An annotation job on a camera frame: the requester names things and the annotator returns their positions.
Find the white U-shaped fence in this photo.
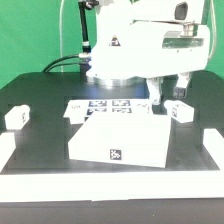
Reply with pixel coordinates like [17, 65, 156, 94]
[0, 129, 224, 203]

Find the white thin cable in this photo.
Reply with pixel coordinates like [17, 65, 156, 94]
[58, 0, 66, 73]

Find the white square table top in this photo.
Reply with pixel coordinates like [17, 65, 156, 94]
[68, 112, 171, 168]

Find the black cable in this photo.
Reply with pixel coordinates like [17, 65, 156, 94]
[42, 54, 92, 73]

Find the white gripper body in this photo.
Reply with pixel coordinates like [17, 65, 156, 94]
[133, 21, 210, 78]

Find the white tag base sheet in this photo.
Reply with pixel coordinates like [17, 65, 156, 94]
[63, 99, 151, 124]

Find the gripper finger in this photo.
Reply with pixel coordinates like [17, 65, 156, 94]
[146, 78, 163, 105]
[173, 72, 192, 99]

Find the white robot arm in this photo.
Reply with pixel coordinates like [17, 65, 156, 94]
[87, 0, 212, 105]

